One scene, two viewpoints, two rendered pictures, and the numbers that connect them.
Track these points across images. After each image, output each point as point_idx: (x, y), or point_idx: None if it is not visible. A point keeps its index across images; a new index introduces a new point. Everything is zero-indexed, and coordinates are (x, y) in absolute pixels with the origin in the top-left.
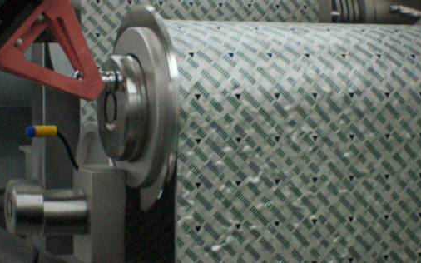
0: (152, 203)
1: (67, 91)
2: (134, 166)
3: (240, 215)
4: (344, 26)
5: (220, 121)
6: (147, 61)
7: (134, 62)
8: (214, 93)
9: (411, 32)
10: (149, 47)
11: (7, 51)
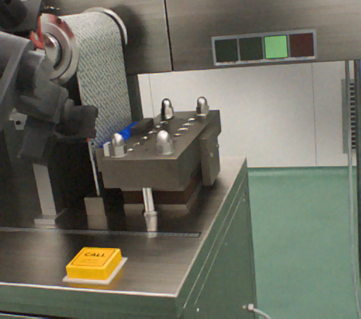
0: (65, 81)
1: (39, 47)
2: (51, 71)
3: (90, 79)
4: (84, 14)
5: (82, 49)
6: (58, 32)
7: (49, 34)
8: (80, 40)
9: (98, 14)
10: (58, 28)
11: (32, 34)
